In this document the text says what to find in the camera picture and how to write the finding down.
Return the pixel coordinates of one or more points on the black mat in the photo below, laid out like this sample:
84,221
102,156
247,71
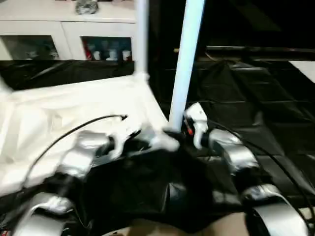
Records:
258,110

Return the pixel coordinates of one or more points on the white flat panel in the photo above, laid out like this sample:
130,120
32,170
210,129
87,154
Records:
306,70

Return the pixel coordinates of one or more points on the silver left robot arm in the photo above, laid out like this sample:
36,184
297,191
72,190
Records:
81,147

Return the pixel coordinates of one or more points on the red bottle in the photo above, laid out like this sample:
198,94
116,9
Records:
87,51

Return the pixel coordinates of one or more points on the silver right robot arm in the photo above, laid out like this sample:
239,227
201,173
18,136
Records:
241,157

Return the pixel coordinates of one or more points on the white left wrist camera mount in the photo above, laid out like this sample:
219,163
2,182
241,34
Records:
118,147

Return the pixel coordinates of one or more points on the large black case yellow label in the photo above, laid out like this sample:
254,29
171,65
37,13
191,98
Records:
162,24

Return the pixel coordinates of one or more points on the grey metal bar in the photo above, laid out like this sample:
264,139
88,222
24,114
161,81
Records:
258,50

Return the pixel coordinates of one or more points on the white cabinet with glass doors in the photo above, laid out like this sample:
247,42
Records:
61,24

